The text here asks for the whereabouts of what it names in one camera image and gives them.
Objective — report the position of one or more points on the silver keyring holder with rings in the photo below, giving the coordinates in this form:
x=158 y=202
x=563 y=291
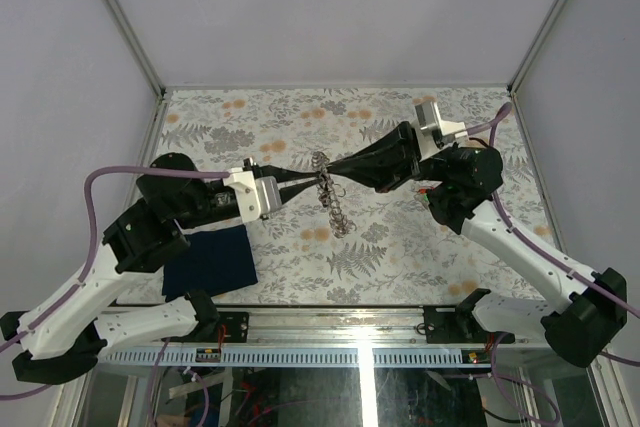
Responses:
x=339 y=223

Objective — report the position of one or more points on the dark blue cloth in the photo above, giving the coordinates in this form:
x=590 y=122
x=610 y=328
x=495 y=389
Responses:
x=217 y=262

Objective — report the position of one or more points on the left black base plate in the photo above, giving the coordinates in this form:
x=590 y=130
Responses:
x=232 y=327

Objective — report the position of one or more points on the aluminium front rail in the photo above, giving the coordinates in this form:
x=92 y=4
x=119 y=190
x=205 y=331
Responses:
x=320 y=322

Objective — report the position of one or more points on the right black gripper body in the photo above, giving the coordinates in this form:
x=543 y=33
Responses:
x=432 y=168

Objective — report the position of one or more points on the slotted grey cable duct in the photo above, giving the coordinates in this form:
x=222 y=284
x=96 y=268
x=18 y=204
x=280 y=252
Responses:
x=239 y=356

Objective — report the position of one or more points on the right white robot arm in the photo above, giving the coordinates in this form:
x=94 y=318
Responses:
x=581 y=309

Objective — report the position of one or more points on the floral patterned table mat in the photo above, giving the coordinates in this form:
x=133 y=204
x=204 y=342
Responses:
x=396 y=253

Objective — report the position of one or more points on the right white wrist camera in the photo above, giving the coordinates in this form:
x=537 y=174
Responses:
x=432 y=132

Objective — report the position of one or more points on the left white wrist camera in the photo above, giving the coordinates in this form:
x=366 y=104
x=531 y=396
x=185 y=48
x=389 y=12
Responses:
x=256 y=197

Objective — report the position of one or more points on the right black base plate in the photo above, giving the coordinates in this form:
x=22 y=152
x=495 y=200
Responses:
x=454 y=325

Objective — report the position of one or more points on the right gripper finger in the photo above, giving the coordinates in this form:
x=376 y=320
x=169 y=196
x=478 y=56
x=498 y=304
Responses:
x=395 y=149
x=379 y=179

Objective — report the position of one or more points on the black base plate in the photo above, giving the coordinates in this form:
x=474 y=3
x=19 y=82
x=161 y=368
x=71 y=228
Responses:
x=454 y=325
x=232 y=327

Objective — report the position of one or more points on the left aluminium frame post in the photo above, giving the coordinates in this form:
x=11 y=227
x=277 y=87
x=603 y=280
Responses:
x=134 y=46

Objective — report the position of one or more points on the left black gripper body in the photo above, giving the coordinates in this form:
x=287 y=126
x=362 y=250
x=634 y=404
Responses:
x=218 y=204

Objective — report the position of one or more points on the right aluminium frame post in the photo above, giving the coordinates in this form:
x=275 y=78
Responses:
x=543 y=32

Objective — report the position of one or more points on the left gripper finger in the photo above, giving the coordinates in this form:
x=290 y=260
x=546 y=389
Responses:
x=283 y=176
x=288 y=191

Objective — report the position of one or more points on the aluminium frame post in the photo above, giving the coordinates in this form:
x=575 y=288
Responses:
x=543 y=32
x=134 y=46

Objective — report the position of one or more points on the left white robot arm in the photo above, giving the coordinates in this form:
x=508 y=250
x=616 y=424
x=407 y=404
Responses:
x=174 y=197

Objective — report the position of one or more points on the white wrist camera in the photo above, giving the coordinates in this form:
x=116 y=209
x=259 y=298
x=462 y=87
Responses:
x=256 y=197
x=432 y=132

